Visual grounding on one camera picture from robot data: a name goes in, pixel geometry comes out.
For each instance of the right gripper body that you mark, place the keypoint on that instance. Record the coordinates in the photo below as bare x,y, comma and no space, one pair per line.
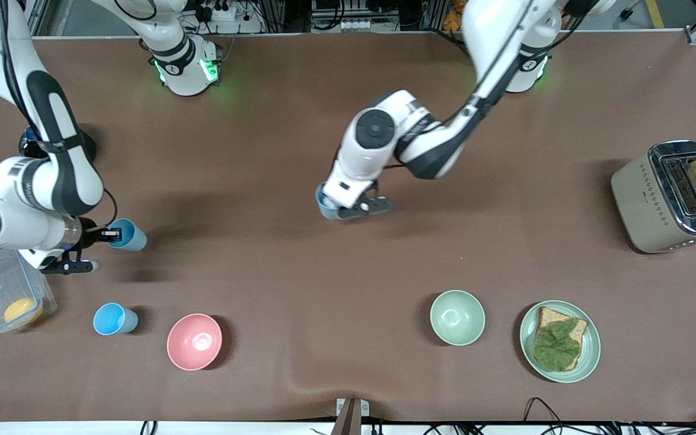
89,233

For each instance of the blue plastic cup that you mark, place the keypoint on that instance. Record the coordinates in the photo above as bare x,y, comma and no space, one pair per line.
325,202
133,238
115,319

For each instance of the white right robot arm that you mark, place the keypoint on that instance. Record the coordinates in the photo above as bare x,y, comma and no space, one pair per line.
58,181

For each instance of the yellow round fruit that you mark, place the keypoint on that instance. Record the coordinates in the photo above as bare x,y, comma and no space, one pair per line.
23,311

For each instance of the pink bowl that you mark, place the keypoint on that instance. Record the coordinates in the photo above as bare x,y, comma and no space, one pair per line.
194,341

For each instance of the white power strip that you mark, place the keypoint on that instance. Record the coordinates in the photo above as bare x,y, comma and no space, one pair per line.
222,9
357,25

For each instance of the light green bowl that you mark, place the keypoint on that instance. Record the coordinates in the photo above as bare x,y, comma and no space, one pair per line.
457,318

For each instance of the green lettuce leaf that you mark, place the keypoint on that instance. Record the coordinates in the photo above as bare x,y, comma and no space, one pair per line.
556,344

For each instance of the beige chrome toaster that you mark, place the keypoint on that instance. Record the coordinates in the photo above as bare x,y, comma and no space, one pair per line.
638,199

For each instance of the light green plate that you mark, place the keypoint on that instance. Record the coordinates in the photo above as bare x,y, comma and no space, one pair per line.
589,347

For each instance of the grey camera stand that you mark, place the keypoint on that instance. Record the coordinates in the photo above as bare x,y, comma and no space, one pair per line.
351,418

